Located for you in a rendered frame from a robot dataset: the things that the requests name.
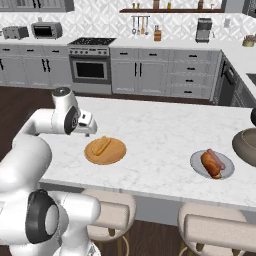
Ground stainless steel stove with oven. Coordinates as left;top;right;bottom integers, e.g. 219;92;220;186
67;36;117;95

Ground light yellow bun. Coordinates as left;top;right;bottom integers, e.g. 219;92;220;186
91;135;112;157

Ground black dishwasher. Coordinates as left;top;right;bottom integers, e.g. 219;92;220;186
215;56;240;107

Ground grey base cupboards run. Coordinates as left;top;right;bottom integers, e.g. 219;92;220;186
109;46;223;101
0;43;73;90

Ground bottles on shelf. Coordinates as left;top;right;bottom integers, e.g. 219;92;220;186
131;0;217;11

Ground silver toaster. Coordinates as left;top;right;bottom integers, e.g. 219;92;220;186
1;25;30;41

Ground basket with plant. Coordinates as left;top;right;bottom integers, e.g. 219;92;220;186
242;34;256;48

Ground silver toaster oven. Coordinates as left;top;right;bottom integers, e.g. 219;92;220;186
30;21;64;40

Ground rail with hanging utensils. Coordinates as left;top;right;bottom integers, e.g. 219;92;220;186
130;14;151;36

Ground dark round object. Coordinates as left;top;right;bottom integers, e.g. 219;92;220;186
250;106;256;128

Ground reddish sausage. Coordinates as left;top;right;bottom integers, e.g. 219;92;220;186
206;148;227;171

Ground brown bun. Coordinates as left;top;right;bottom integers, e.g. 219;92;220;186
200;151;223;180

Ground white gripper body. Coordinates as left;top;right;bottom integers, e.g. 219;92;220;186
75;117;99;138

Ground grey wall cupboards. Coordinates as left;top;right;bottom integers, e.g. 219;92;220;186
0;0;75;13

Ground wooden knife block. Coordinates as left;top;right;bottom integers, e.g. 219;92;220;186
153;24;163;42

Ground brown-grey bowl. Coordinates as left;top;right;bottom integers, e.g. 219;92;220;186
231;127;256;167

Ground dark wooden wall shelf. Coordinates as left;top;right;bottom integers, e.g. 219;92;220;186
119;8;225;15

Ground silver coffee machine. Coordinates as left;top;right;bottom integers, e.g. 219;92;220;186
195;17;216;44

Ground beige bar stool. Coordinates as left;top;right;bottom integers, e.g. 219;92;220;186
80;188;137;256
177;202;256;256

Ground grey wall cupboard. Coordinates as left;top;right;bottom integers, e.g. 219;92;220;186
221;0;256;18

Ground grey cupboards under sink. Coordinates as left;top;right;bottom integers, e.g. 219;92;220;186
230;77;256;109

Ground round grey plate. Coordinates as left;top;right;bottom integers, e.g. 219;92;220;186
189;149;236;181

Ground round wooden plate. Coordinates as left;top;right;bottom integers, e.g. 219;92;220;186
83;136;128;166

